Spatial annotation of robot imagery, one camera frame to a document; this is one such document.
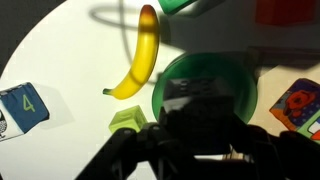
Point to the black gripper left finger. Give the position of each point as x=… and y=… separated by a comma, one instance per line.
x=133, y=150

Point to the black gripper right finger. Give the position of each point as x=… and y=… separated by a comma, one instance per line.
x=276, y=153

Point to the small yellow-green cube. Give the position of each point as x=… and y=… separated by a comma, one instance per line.
x=128, y=120

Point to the patterned number cube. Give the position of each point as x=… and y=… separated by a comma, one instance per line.
x=26, y=106

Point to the green block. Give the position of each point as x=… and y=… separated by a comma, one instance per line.
x=173, y=5

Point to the green translucent bowl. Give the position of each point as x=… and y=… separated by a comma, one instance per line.
x=240, y=86

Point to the yellow toy banana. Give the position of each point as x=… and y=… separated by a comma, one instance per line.
x=143, y=60

